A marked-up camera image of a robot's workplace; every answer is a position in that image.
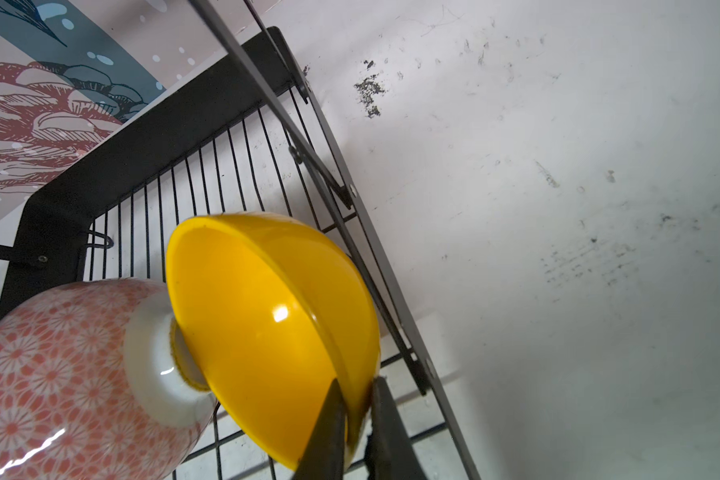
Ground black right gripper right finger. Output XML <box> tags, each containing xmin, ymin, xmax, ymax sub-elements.
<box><xmin>364</xmin><ymin>376</ymin><xmax>427</xmax><ymax>480</ymax></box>

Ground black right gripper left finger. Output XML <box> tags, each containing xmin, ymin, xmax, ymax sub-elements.
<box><xmin>292</xmin><ymin>379</ymin><xmax>347</xmax><ymax>480</ymax></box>

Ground yellow bowl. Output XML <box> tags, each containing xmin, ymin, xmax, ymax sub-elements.
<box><xmin>166</xmin><ymin>212</ymin><xmax>381</xmax><ymax>469</ymax></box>

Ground pink patterned bowl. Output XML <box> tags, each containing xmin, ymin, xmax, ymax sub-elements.
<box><xmin>0</xmin><ymin>278</ymin><xmax>216</xmax><ymax>479</ymax></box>

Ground black two-tier dish rack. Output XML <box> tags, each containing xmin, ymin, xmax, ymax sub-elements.
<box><xmin>0</xmin><ymin>1</ymin><xmax>478</xmax><ymax>479</ymax></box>

